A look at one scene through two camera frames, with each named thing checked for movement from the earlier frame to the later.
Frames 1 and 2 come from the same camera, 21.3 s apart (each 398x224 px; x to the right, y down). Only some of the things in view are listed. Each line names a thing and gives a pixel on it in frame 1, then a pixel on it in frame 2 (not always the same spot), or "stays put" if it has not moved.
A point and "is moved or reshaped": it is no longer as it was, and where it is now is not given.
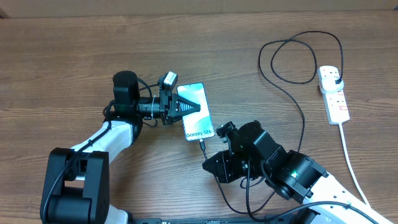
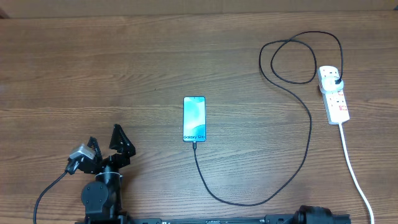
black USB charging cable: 201,140 is moved or reshaped
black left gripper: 173,116 to 120,160
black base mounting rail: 183,220 stays put
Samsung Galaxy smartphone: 199,125 is moved or reshaped
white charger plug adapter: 328,84 stays put
